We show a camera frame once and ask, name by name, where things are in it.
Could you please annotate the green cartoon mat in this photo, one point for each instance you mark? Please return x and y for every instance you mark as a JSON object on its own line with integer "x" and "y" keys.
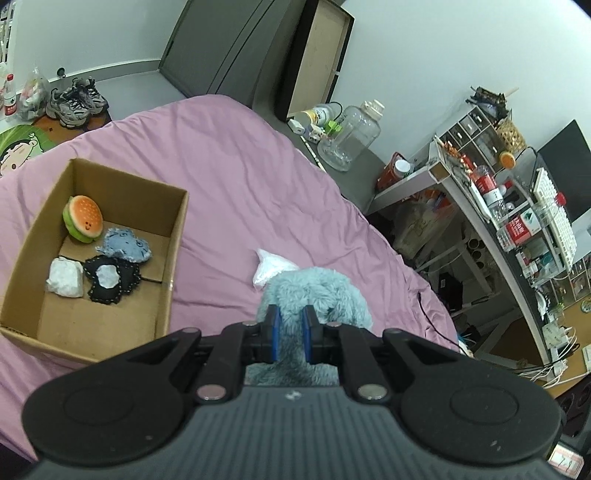
{"x": 25, "y": 147}

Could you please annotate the clear plastic water jug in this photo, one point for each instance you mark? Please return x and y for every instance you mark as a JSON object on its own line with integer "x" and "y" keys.
{"x": 348, "y": 136}

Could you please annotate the burger plush toy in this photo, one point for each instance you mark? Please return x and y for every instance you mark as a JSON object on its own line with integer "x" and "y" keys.
{"x": 84, "y": 219}

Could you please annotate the white plastic bag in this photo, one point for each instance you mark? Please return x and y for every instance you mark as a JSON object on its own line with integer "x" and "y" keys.
{"x": 272, "y": 270}

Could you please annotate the grey bedside cabinet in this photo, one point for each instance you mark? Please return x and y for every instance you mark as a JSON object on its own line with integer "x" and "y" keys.
{"x": 364, "y": 175}

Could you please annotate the small red label bottle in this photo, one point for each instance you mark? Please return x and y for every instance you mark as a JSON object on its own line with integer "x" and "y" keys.
{"x": 10, "y": 97}

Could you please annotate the wicker basket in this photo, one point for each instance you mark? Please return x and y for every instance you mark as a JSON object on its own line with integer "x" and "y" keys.
{"x": 511, "y": 136}

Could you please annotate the upright red label water bottle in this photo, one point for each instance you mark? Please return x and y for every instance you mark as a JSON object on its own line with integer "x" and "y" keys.
{"x": 526, "y": 224}

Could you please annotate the black framed wooden board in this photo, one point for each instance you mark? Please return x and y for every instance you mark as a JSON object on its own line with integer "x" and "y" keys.
{"x": 318, "y": 55}

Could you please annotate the pink bed sheet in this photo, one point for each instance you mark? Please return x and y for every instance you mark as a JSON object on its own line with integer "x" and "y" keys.
{"x": 231, "y": 184}

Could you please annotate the blue-grey plush toy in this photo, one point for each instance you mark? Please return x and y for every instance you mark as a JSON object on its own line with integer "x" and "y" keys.
{"x": 124, "y": 244}

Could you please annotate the white yellow lying bottle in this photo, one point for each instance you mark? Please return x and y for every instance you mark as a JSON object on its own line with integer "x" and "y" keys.
{"x": 318, "y": 116}

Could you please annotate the black monitor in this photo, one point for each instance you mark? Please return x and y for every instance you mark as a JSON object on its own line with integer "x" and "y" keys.
{"x": 570, "y": 170}

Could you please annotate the red bag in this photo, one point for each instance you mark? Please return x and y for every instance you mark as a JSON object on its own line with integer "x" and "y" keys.
{"x": 392, "y": 171}

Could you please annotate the filled plastic bag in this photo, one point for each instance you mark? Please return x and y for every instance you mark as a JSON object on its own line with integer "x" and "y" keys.
{"x": 33, "y": 94}

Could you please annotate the grey drawer organizer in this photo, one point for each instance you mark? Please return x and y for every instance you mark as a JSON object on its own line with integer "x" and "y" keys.
{"x": 471, "y": 131}

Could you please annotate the white keyboard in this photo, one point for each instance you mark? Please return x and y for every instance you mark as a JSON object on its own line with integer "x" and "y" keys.
{"x": 556, "y": 217}

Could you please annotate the beige hanging bag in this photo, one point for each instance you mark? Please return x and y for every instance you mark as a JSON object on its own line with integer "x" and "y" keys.
{"x": 420, "y": 226}

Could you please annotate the white desk dark top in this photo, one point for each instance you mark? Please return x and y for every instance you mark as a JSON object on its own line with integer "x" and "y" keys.
{"x": 503, "y": 258}

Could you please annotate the black fabric patch white centre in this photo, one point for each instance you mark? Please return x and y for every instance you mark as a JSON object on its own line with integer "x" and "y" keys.
{"x": 111, "y": 279}

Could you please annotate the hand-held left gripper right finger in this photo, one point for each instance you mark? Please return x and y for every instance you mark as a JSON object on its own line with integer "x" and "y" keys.
{"x": 306, "y": 336}

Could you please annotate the pair of grey sneakers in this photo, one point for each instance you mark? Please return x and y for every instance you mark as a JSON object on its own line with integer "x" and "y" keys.
{"x": 76, "y": 102}

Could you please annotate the white metal frame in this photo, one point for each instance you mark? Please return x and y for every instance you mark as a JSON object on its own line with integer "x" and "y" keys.
{"x": 457, "y": 272}

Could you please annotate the fluffy blue plush toy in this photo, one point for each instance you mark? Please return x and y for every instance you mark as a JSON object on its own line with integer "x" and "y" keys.
{"x": 323, "y": 295}

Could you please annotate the brown cardboard box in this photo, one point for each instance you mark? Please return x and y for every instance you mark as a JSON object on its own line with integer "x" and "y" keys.
{"x": 152, "y": 295}

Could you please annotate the lying red label bottle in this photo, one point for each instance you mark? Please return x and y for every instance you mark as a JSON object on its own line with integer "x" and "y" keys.
{"x": 489, "y": 187}

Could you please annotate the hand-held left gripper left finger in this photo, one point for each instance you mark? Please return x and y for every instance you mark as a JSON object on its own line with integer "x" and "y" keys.
{"x": 274, "y": 330}

